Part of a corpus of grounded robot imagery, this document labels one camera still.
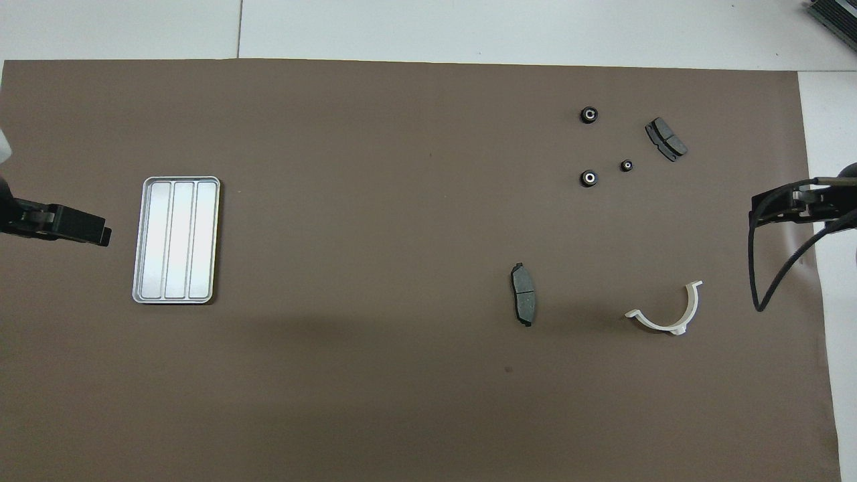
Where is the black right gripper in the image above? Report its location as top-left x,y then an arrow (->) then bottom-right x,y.
749,163 -> 857,230

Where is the brown paper table mat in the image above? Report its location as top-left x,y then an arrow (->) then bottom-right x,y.
0,59 -> 843,482

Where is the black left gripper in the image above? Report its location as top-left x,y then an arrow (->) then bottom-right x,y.
0,178 -> 112,248

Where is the white plastic half-ring clamp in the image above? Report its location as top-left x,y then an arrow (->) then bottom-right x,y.
625,280 -> 704,336

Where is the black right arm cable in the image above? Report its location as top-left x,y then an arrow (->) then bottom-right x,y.
749,204 -> 857,313

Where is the dark grey brake pad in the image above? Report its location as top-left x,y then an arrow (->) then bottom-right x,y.
510,262 -> 538,328
645,117 -> 688,163

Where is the dark ribbed metal device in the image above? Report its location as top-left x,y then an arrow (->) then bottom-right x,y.
805,0 -> 857,35

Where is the silver metal tray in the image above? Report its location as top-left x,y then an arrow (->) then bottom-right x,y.
132,176 -> 221,305

